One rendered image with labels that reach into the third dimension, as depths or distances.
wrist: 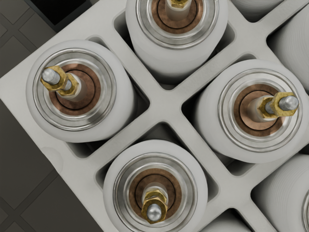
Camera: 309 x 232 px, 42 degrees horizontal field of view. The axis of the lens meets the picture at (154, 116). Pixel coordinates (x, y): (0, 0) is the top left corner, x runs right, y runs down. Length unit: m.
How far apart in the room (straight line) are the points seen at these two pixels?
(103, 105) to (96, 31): 0.11
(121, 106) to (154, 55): 0.06
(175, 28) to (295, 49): 0.13
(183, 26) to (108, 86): 0.09
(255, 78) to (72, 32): 0.20
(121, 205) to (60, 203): 0.28
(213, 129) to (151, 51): 0.09
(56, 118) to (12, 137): 0.29
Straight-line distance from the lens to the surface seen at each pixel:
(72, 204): 0.64
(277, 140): 0.38
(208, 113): 0.37
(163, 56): 0.37
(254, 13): 0.50
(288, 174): 0.42
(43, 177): 0.64
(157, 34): 0.37
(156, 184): 0.35
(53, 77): 0.29
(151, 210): 0.28
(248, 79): 0.37
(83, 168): 0.44
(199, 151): 0.44
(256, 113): 0.34
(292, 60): 0.45
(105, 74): 0.37
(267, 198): 0.46
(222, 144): 0.37
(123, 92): 0.37
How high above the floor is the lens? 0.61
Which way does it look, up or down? 87 degrees down
